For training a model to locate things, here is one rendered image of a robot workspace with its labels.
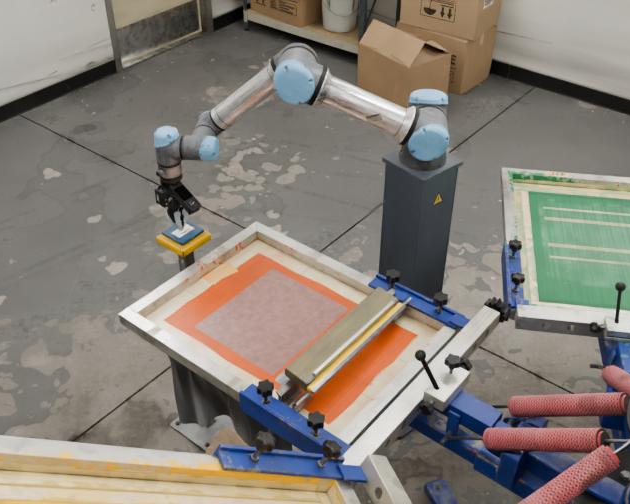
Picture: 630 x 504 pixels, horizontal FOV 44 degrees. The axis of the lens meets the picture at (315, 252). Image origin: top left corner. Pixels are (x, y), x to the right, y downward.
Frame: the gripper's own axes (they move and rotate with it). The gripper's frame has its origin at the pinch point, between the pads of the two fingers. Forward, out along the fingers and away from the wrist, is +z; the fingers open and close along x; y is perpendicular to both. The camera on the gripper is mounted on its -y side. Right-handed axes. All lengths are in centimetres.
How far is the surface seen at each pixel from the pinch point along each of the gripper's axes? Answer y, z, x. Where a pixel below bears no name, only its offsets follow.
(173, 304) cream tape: -23.3, 2.8, 26.0
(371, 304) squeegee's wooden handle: -75, -8, -1
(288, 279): -42.4, 2.7, -4.1
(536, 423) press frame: -129, -7, 8
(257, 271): -32.3, 2.7, -1.0
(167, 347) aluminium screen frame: -38, 0, 41
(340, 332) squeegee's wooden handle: -75, -8, 13
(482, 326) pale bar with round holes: -103, -6, -14
